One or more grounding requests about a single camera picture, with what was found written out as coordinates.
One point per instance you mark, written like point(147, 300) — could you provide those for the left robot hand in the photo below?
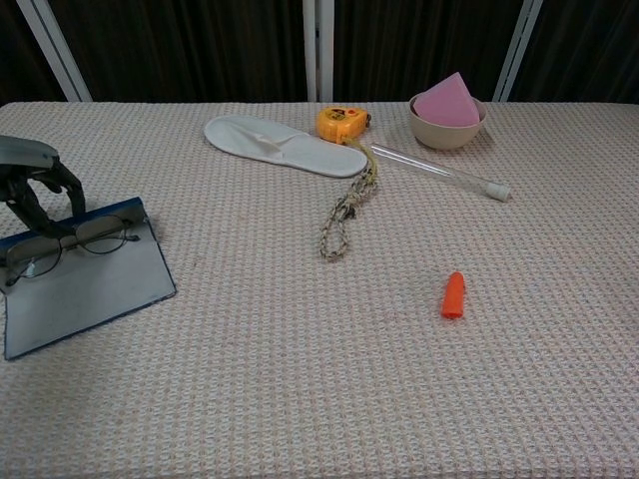
point(25, 149)

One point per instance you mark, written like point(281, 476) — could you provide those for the wire-frame eyeglasses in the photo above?
point(102, 234)

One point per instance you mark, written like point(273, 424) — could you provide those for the blue glasses case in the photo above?
point(90, 294)

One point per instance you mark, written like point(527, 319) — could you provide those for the table with beige tablecloth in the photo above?
point(299, 374)

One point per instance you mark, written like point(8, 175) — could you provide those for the dark pleated curtain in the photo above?
point(20, 60)
point(414, 45)
point(199, 50)
point(589, 50)

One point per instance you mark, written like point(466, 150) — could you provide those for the white slipper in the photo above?
point(299, 149)

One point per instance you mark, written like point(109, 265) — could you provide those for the yellow tape measure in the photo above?
point(339, 124)

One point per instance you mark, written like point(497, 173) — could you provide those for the glass test tube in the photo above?
point(439, 169)

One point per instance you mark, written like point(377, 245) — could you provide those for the beige bowl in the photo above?
point(447, 136)

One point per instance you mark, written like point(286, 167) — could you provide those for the pink sponge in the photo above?
point(449, 105)

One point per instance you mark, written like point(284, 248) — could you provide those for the orange rubber cap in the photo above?
point(453, 297)

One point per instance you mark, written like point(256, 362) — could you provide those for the white frame post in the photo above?
point(55, 50)
point(516, 50)
point(318, 50)

